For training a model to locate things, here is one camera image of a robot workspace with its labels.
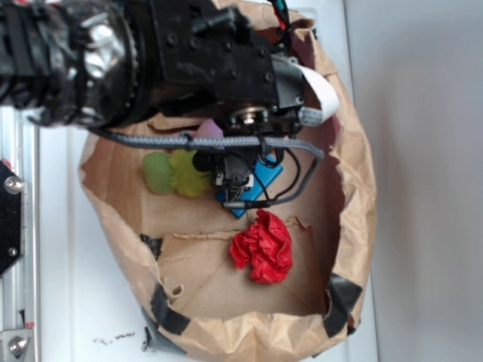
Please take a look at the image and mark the pink plush bunny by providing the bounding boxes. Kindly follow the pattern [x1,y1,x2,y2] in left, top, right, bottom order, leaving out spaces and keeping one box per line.
[182,119,223,138]

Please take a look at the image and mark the green fuzzy plush toy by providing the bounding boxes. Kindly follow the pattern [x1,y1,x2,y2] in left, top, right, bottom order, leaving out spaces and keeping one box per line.
[141,149,212,198]

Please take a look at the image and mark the metal corner bracket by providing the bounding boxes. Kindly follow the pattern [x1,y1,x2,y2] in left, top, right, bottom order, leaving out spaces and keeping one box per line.
[0,328,32,362]

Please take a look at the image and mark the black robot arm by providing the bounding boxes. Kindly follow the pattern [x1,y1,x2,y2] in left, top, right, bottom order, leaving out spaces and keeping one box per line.
[1,1,305,136]

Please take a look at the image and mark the white flat ribbon cable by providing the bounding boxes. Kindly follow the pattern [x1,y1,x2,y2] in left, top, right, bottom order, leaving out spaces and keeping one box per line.
[297,63,340,127]

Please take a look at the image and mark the blue rectangular block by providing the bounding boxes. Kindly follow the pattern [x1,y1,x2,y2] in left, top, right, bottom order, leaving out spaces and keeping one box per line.
[216,161,283,219]

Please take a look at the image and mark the aluminium extrusion rail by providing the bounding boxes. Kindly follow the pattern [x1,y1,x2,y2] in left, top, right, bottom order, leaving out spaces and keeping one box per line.
[1,107,39,361]

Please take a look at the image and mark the red crumpled paper ball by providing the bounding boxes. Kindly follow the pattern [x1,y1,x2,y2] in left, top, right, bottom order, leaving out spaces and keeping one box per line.
[229,209,293,284]

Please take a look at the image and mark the brown paper bag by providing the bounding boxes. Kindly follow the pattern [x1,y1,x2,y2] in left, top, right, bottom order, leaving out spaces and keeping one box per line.
[79,12,377,361]

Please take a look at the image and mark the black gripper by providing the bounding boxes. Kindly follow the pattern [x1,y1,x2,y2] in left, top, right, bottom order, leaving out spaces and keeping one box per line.
[150,1,305,137]

